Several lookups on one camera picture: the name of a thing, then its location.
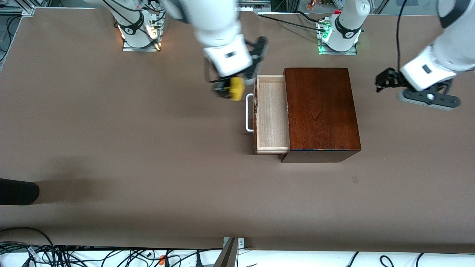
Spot yellow cube block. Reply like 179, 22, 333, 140
229, 76, 246, 102

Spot wooden drawer with white handle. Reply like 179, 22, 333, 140
246, 73, 291, 154

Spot dark brown wooden cabinet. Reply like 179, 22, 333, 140
279, 67, 362, 163

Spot dark angled bar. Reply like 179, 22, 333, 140
213, 237, 238, 267

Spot aluminium corner profile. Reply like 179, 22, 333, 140
0, 4, 36, 16

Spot black rounded object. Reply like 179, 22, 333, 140
0, 178, 40, 205

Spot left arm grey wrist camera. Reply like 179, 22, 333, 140
398, 82, 461, 111

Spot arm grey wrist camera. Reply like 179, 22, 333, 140
243, 36, 268, 76
398, 82, 461, 111

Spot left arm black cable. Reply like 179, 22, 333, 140
396, 0, 409, 71

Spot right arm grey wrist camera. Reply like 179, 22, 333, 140
243, 36, 268, 76

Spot left arm aluminium base plate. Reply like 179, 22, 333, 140
318, 44, 357, 56

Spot right arm aluminium base plate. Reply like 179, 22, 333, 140
122, 37, 161, 52

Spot black cable along table edge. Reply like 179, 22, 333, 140
258, 13, 323, 32

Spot metal mounting bracket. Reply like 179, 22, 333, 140
223, 237, 245, 249

